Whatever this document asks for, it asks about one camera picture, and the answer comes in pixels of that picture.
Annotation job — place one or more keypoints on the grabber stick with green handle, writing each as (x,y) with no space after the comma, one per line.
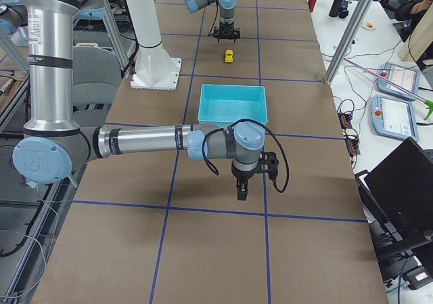
(428,103)

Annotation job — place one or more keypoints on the yellow beetle toy car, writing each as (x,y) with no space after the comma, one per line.
(228,56)

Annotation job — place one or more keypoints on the blue teach pendant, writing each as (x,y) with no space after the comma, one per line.
(401,75)
(393,118)

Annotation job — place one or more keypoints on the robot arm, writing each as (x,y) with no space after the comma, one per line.
(226,9)
(54,144)

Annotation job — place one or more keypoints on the near blue teach pendant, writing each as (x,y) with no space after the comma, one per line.
(393,118)

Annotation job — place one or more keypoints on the black laptop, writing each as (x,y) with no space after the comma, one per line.
(399,193)

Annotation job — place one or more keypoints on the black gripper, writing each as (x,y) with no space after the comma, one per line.
(226,26)
(243,175)

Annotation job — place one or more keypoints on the black bottle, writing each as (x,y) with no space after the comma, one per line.
(334,10)

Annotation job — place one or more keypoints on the far blue teach pendant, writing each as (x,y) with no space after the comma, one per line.
(401,75)

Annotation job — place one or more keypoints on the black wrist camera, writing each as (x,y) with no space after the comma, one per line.
(268,163)

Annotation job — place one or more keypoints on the white camera stand column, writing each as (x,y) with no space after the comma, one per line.
(154,68)

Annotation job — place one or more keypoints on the grey office chair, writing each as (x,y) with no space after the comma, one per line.
(96,79)

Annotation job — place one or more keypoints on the light blue plastic bin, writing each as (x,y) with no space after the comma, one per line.
(226,104)

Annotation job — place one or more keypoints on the grey aluminium frame post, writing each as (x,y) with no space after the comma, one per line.
(346,40)

